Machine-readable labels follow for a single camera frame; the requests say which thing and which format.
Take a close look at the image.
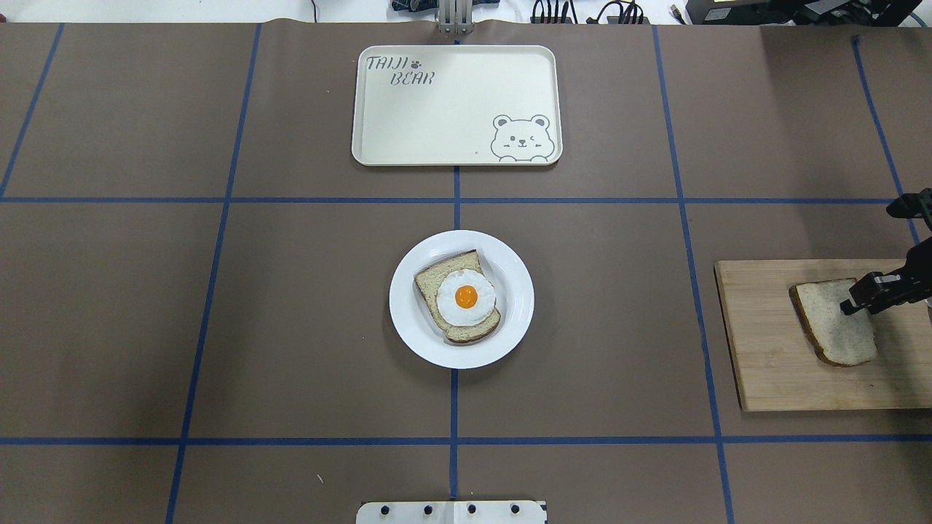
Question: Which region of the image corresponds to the bamboo cutting board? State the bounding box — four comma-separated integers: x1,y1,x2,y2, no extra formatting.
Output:
714,259,931,412

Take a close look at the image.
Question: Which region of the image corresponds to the black cable bundle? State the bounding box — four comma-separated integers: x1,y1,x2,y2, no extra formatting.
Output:
529,0,651,25

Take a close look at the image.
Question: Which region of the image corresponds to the cream bear serving tray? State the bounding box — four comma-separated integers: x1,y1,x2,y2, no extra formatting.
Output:
352,44,564,167

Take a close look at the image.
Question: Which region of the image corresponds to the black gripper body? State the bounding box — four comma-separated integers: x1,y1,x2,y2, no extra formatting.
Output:
903,237,931,301

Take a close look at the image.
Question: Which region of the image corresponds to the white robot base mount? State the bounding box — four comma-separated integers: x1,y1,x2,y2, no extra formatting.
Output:
355,500,548,523

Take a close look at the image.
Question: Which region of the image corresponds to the bottom bread slice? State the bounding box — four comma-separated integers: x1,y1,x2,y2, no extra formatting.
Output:
415,250,502,343

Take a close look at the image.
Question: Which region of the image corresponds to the white round plate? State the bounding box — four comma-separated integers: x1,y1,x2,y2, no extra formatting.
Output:
387,230,534,370

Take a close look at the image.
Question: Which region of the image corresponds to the white bread slice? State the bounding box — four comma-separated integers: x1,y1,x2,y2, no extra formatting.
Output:
789,277,878,368

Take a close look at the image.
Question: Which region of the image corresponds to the fried egg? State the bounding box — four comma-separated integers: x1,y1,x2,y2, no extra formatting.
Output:
435,269,497,326

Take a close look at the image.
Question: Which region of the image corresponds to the aluminium camera post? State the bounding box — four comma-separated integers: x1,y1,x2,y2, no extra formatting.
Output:
436,0,475,36

